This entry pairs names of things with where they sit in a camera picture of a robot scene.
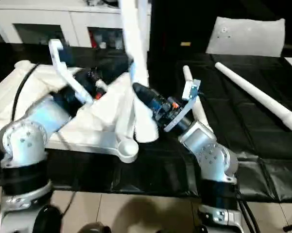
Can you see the white glass-door cabinet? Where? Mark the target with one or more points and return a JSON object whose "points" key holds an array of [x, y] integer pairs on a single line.
{"points": [[51, 17]]}

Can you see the small tan label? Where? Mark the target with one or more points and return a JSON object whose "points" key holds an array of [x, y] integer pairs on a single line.
{"points": [[185, 44]]}

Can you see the red bottle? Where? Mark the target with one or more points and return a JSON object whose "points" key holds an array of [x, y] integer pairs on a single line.
{"points": [[94, 40]]}

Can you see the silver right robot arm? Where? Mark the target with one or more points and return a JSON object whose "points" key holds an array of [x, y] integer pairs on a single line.
{"points": [[209, 150]]}

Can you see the black work mat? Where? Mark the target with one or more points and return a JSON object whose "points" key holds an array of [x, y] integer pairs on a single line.
{"points": [[257, 145]]}

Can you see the black tall cabinet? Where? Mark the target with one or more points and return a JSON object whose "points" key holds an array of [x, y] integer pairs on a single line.
{"points": [[179, 24]]}

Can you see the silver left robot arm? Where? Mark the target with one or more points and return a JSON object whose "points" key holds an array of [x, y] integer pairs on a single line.
{"points": [[22, 140]]}

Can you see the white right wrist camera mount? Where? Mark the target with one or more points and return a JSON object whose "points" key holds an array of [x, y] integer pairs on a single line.
{"points": [[190, 88]]}

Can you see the small white cup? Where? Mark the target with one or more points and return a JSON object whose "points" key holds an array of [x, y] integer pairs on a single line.
{"points": [[102, 44]]}

